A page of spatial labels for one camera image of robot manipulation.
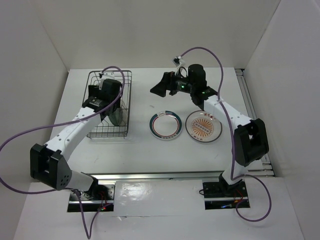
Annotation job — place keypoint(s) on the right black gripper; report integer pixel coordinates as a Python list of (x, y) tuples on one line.
[(167, 83)]

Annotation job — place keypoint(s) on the green red rimmed plate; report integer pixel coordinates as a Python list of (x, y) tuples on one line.
[(165, 125)]

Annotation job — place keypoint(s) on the clear glass plate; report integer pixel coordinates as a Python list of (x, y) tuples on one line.
[(123, 114)]

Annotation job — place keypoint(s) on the blue patterned plate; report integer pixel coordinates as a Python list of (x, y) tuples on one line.
[(114, 117)]

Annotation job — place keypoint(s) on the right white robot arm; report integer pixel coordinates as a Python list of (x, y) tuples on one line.
[(249, 140)]

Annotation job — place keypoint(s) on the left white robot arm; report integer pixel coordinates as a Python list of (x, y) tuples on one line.
[(49, 162)]

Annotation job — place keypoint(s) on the orange sunburst plate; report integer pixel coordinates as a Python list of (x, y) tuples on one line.
[(203, 127)]

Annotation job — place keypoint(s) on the grey wire dish rack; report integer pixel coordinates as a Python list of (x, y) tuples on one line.
[(106, 129)]

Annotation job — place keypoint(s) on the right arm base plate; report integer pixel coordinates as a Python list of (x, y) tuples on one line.
[(217, 199)]

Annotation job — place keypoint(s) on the aluminium frame rail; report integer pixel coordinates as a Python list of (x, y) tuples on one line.
[(140, 151)]

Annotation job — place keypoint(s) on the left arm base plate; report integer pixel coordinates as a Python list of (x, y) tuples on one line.
[(92, 204)]

